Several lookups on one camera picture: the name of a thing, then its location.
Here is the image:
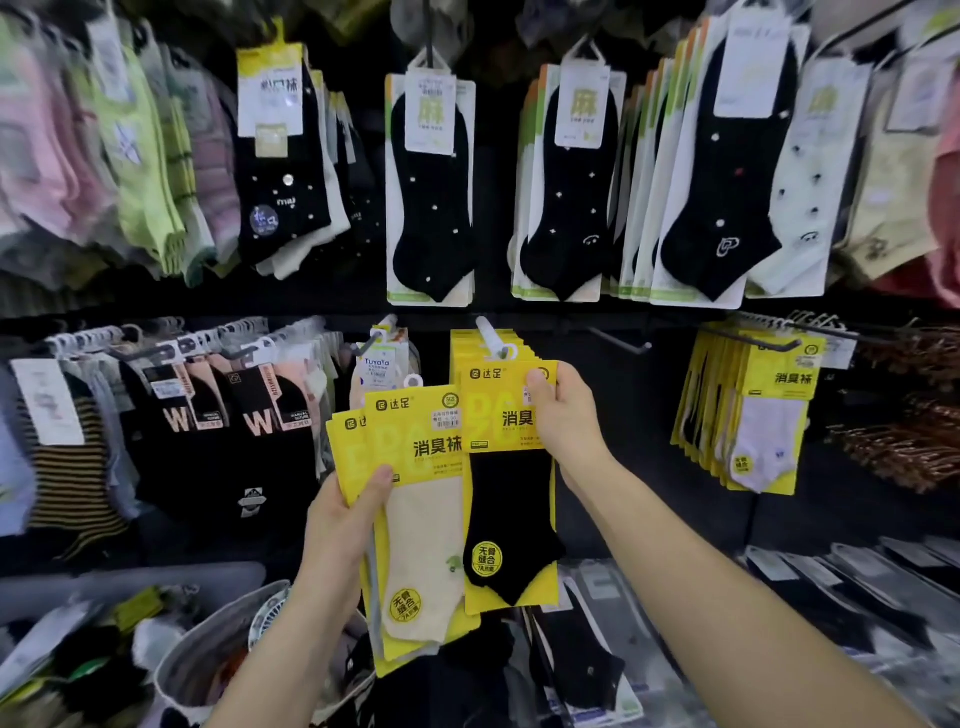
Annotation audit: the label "row black socks white cards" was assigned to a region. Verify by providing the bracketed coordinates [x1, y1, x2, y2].
[509, 0, 800, 310]

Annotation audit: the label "bunch of striped socks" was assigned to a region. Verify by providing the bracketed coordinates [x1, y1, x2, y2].
[0, 352, 133, 560]

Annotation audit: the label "row of clear bagged socks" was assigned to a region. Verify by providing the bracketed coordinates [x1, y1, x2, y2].
[524, 536, 960, 728]

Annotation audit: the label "clear price tag holder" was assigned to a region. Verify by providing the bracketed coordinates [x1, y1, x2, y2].
[821, 333, 858, 371]

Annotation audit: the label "yellow packet cream sock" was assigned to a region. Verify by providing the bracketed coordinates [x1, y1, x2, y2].
[365, 373, 481, 661]

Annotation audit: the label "heap of copper hangers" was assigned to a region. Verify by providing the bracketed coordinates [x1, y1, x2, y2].
[828, 322, 960, 496]

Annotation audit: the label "yellow packet black sock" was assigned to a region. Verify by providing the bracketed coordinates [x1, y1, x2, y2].
[458, 343, 568, 616]

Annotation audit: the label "beige sock pack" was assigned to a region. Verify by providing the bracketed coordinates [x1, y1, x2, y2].
[836, 37, 954, 286]

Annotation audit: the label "black dotted sock white card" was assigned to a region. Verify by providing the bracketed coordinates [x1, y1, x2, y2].
[384, 48, 478, 309]

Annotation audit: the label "black white zigzag tote bag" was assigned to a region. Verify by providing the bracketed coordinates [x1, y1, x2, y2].
[153, 579, 376, 728]

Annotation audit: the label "person's right forearm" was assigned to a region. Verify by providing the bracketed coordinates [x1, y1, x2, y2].
[569, 449, 931, 728]

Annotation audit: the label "person's right hand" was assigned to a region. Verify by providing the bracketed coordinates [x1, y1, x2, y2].
[524, 362, 616, 493]

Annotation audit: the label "white plastic bin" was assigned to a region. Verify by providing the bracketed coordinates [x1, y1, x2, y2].
[0, 562, 268, 728]

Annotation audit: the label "row black socks peach cuffs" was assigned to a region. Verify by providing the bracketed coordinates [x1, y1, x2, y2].
[44, 316, 343, 526]

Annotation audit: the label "bunch of pastel sock packs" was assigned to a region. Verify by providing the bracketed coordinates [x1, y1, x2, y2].
[348, 314, 421, 410]

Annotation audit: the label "row of pastel hanging socks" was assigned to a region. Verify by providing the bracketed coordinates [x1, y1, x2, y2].
[0, 14, 241, 290]

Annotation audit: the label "cream dotted sock pack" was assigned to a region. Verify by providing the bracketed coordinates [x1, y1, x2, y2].
[746, 56, 875, 299]

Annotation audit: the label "person's left forearm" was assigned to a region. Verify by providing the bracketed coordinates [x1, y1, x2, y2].
[206, 577, 361, 728]

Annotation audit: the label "white tipped peg hook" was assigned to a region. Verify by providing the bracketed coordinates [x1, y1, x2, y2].
[474, 314, 519, 361]

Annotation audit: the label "pink garments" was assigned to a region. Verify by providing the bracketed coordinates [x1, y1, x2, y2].
[926, 74, 960, 309]

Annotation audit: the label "white handheld fan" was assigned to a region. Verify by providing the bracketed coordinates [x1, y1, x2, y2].
[247, 588, 292, 650]

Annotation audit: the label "person's left hand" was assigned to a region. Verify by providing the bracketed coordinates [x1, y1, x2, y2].
[299, 464, 396, 601]

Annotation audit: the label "black dotted tall socks bunch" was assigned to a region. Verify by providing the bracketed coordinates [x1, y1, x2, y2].
[236, 18, 354, 280]

